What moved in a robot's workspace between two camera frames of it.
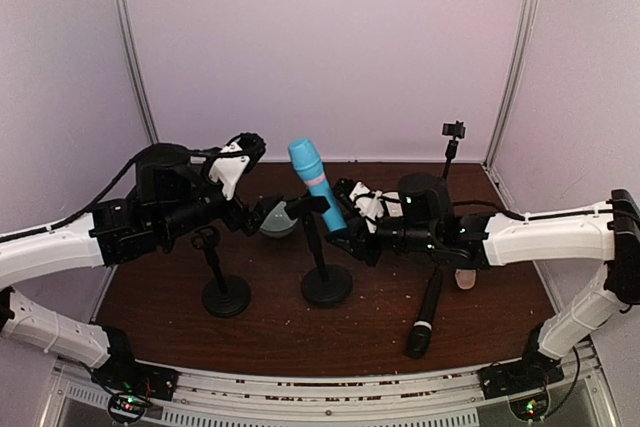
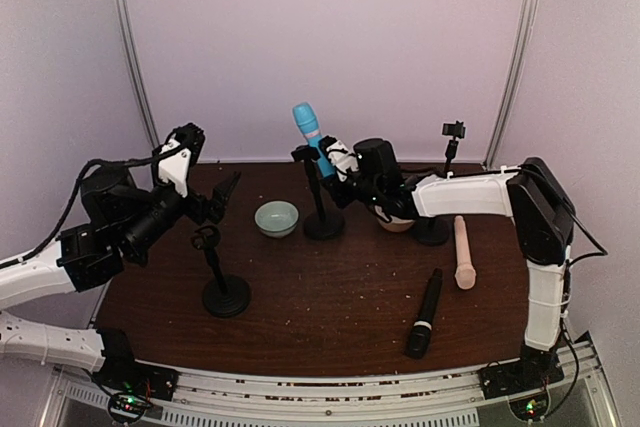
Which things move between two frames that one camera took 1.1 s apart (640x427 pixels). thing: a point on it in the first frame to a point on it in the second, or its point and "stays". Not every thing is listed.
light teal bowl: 278,223 stays
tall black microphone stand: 334,284 to 320,224
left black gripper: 251,219 to 201,205
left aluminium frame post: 122,17 stays
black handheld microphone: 421,331 stays
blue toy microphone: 306,157 to 306,117
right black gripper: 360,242 to 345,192
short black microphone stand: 228,295 stays
